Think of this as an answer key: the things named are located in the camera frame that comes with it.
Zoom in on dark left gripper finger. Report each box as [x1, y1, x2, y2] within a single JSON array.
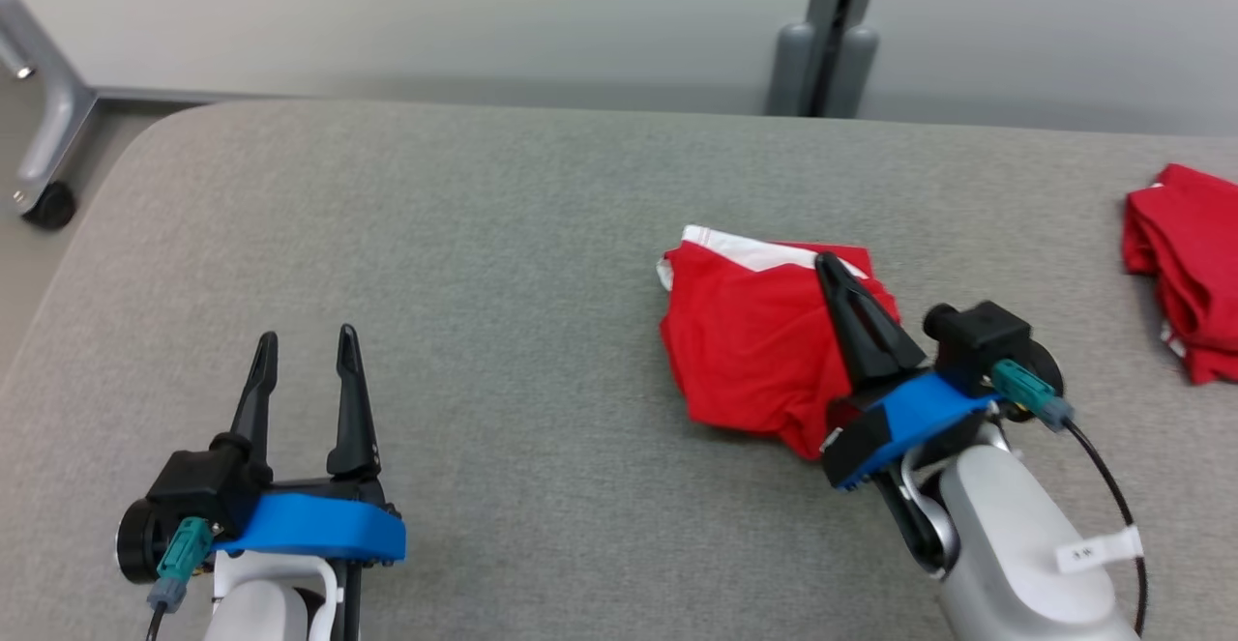
[[326, 324, 381, 480], [230, 332, 280, 482]]

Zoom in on grey partition post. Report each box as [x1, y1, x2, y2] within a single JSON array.
[[764, 0, 886, 118]]

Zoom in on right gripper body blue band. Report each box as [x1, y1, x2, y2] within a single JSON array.
[[820, 370, 1002, 492]]

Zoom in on grey metal frame with caster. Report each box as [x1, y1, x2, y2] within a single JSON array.
[[0, 0, 98, 231]]

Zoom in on left black cable teal connector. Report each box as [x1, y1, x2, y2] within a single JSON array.
[[145, 515, 214, 641]]

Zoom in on black cable teal connector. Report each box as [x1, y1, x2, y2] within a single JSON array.
[[988, 359, 1149, 637], [145, 515, 214, 641]]

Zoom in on red shorts white stripe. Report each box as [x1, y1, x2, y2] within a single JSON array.
[[658, 225, 902, 461]]

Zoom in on right black cable teal connector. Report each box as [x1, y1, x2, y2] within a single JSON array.
[[988, 359, 1149, 637]]

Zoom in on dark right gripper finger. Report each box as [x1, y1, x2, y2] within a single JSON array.
[[830, 254, 928, 381], [815, 254, 896, 395]]

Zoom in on white right cable tag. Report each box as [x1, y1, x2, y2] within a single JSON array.
[[1056, 525, 1144, 574]]

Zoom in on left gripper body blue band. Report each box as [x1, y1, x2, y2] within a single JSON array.
[[213, 475, 407, 569]]

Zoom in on red jersey shirt white sleeves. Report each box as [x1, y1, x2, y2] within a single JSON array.
[[1122, 163, 1238, 386]]

